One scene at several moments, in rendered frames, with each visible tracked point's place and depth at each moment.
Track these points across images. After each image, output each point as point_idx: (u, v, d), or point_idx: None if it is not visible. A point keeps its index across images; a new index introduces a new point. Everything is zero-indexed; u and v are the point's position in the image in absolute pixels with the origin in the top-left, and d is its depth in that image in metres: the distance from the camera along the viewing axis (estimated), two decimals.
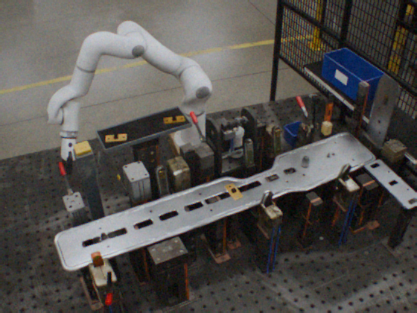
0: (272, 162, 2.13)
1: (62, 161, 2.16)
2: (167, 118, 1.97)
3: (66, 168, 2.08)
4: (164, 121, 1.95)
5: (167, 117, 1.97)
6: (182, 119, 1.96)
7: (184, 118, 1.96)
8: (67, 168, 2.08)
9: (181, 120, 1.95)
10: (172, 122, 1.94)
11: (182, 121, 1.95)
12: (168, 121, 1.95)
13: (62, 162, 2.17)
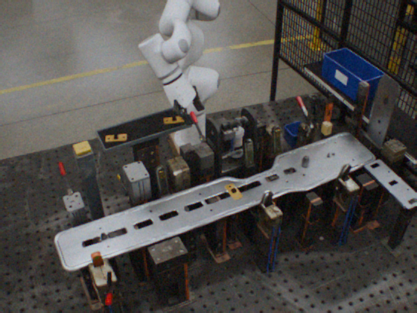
0: (272, 162, 2.13)
1: (187, 113, 1.63)
2: (167, 118, 1.97)
3: (199, 102, 1.71)
4: (164, 121, 1.95)
5: (167, 117, 1.97)
6: (182, 119, 1.96)
7: None
8: (199, 101, 1.71)
9: (181, 120, 1.95)
10: (172, 122, 1.94)
11: (182, 121, 1.95)
12: (168, 121, 1.95)
13: (186, 117, 1.63)
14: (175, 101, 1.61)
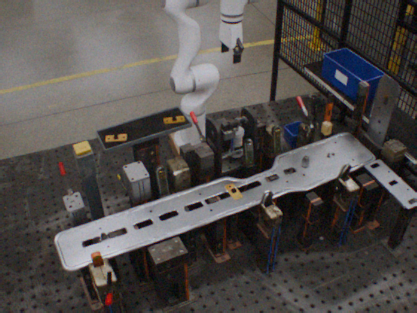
0: (272, 162, 2.13)
1: (240, 52, 1.74)
2: (167, 118, 1.97)
3: None
4: (164, 121, 1.95)
5: (167, 117, 1.97)
6: (182, 119, 1.96)
7: (184, 118, 1.96)
8: (226, 44, 1.81)
9: (181, 120, 1.95)
10: (172, 122, 1.94)
11: (182, 121, 1.95)
12: (168, 121, 1.95)
13: (240, 55, 1.74)
14: (239, 39, 1.70)
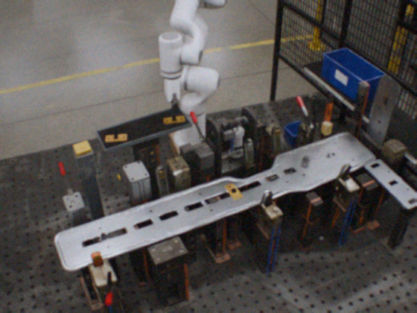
0: (272, 162, 2.13)
1: (178, 106, 1.86)
2: (167, 118, 1.97)
3: None
4: (164, 121, 1.95)
5: (167, 117, 1.97)
6: (182, 119, 1.96)
7: (184, 118, 1.96)
8: None
9: (181, 120, 1.95)
10: (172, 122, 1.94)
11: (182, 121, 1.95)
12: (168, 121, 1.95)
13: (176, 109, 1.86)
14: (174, 95, 1.81)
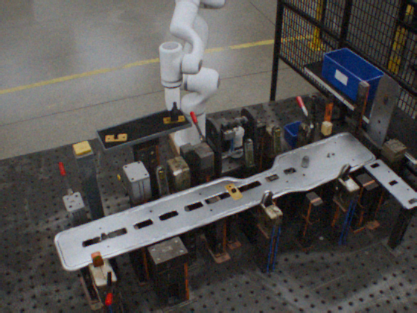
0: (272, 162, 2.13)
1: (177, 111, 1.92)
2: (167, 118, 1.97)
3: None
4: (164, 121, 1.95)
5: (167, 117, 1.97)
6: (182, 119, 1.96)
7: (184, 118, 1.96)
8: None
9: (181, 120, 1.95)
10: (172, 122, 1.94)
11: (182, 121, 1.95)
12: (168, 121, 1.95)
13: (176, 115, 1.92)
14: (175, 105, 1.85)
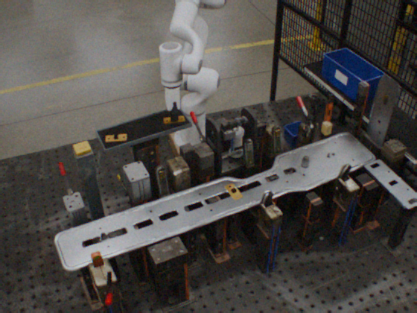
0: (272, 162, 2.13)
1: (177, 111, 1.92)
2: (167, 118, 1.97)
3: None
4: (164, 121, 1.95)
5: (167, 117, 1.97)
6: (182, 119, 1.96)
7: (184, 118, 1.96)
8: None
9: (181, 120, 1.95)
10: (172, 122, 1.94)
11: (182, 121, 1.95)
12: (168, 121, 1.95)
13: (176, 115, 1.92)
14: (175, 105, 1.85)
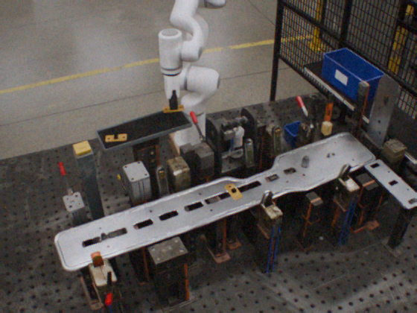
0: (272, 162, 2.13)
1: (176, 99, 1.88)
2: (167, 106, 1.93)
3: None
4: (163, 110, 1.91)
5: (167, 106, 1.93)
6: (182, 108, 1.92)
7: (183, 106, 1.93)
8: None
9: (180, 109, 1.92)
10: (171, 111, 1.91)
11: (181, 110, 1.91)
12: (167, 109, 1.91)
13: (176, 103, 1.88)
14: (174, 93, 1.82)
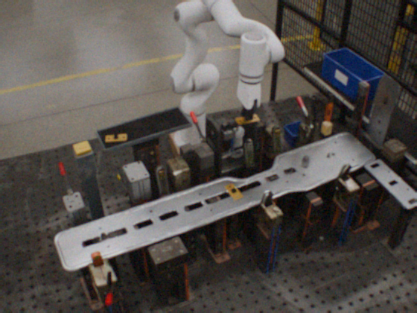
0: (272, 162, 2.13)
1: None
2: (239, 118, 1.77)
3: None
4: (237, 122, 1.75)
5: (239, 117, 1.77)
6: (256, 118, 1.77)
7: (257, 116, 1.78)
8: None
9: (255, 119, 1.77)
10: (246, 122, 1.75)
11: (256, 121, 1.76)
12: (242, 121, 1.76)
13: (252, 113, 1.73)
14: (255, 102, 1.67)
